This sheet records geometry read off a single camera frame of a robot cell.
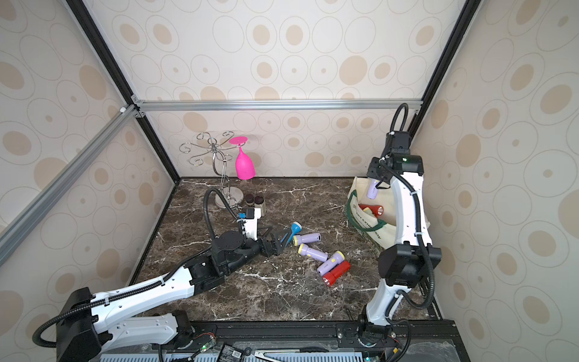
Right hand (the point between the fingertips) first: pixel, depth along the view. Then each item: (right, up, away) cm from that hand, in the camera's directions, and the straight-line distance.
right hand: (389, 171), depth 80 cm
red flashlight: (+2, -15, +18) cm, 23 cm away
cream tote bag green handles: (-5, -17, -2) cm, 17 cm away
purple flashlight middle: (-24, -33, +10) cm, 42 cm away
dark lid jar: (-54, -10, +20) cm, 58 cm away
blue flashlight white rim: (-33, -23, +17) cm, 44 cm away
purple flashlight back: (-7, -7, -1) cm, 10 cm away
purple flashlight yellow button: (-17, -33, +8) cm, 38 cm away
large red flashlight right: (-21, -40, +3) cm, 45 cm away
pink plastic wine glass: (-55, +3, +12) cm, 56 cm away
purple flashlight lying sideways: (-30, -26, +13) cm, 42 cm away
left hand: (-35, -20, -13) cm, 43 cm away
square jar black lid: (-50, -11, +20) cm, 55 cm away
